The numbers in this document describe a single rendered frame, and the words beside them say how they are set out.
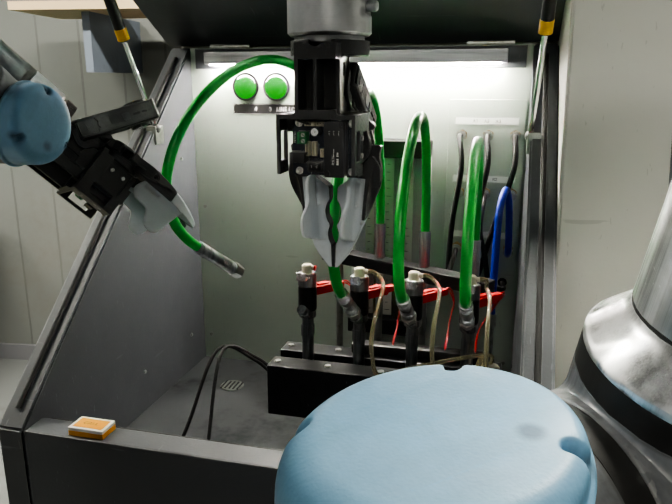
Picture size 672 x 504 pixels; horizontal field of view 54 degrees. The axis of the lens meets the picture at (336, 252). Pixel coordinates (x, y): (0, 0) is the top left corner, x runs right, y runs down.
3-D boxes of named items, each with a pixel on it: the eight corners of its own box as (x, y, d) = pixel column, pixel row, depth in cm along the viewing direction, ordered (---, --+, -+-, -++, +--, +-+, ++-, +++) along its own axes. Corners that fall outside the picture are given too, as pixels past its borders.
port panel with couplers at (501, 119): (440, 276, 120) (447, 99, 112) (442, 271, 123) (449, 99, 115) (515, 281, 117) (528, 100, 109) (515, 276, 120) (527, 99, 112)
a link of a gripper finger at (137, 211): (154, 254, 90) (101, 210, 84) (178, 220, 92) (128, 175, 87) (165, 255, 87) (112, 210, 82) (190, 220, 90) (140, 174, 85)
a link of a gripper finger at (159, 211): (173, 254, 86) (114, 210, 82) (198, 219, 88) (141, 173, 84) (182, 252, 83) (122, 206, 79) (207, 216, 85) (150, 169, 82)
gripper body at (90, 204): (93, 222, 84) (10, 158, 78) (132, 171, 88) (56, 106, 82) (116, 218, 78) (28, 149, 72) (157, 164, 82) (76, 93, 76)
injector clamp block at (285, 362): (268, 454, 103) (266, 363, 99) (289, 423, 112) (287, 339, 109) (494, 487, 95) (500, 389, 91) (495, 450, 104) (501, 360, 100)
